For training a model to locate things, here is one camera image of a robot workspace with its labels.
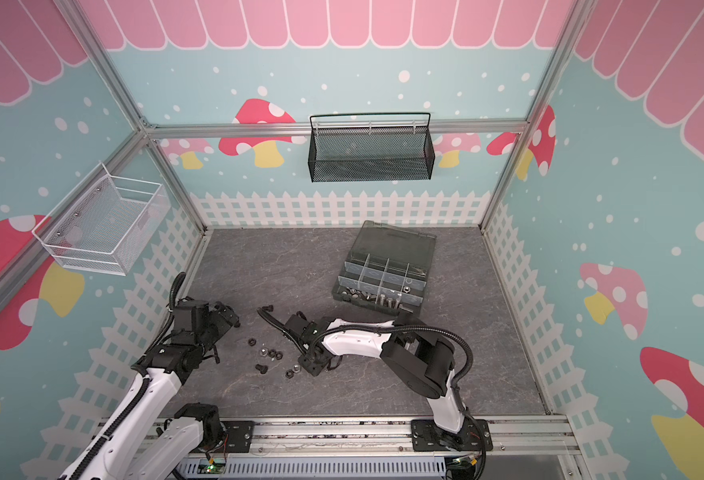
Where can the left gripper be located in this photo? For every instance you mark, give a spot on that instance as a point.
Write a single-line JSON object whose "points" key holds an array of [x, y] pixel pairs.
{"points": [[223, 325]]}

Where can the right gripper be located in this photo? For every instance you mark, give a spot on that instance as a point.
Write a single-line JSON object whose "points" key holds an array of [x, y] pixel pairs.
{"points": [[292, 327]]}

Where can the silver bolts cluster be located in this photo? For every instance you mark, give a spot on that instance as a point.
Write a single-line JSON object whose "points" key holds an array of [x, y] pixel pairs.
{"points": [[386, 299]]}

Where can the grey compartment organizer box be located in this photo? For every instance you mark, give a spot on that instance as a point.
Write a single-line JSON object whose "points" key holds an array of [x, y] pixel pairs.
{"points": [[385, 257]]}

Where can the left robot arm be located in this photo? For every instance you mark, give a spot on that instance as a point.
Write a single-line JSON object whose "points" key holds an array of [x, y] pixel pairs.
{"points": [[160, 374]]}

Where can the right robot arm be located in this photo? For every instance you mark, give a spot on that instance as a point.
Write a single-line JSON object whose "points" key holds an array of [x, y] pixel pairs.
{"points": [[422, 357]]}

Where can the black nut pair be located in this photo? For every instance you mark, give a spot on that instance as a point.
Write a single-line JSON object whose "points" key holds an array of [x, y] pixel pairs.
{"points": [[275, 354]]}

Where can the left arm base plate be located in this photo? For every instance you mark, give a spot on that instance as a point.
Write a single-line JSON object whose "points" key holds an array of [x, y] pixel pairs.
{"points": [[227, 436]]}

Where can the white slotted cable duct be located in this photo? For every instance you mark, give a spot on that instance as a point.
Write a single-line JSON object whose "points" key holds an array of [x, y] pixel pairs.
{"points": [[314, 468]]}

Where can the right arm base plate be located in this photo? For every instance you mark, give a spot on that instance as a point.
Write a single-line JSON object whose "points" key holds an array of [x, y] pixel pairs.
{"points": [[428, 437]]}

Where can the white mesh wall basket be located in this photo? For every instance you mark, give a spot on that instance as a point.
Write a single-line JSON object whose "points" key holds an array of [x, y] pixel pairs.
{"points": [[105, 226]]}

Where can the black mesh wall basket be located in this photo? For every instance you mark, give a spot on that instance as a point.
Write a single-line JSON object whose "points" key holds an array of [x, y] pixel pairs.
{"points": [[371, 147]]}

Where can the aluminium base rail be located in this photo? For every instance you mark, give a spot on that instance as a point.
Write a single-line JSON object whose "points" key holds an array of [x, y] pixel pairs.
{"points": [[388, 436]]}

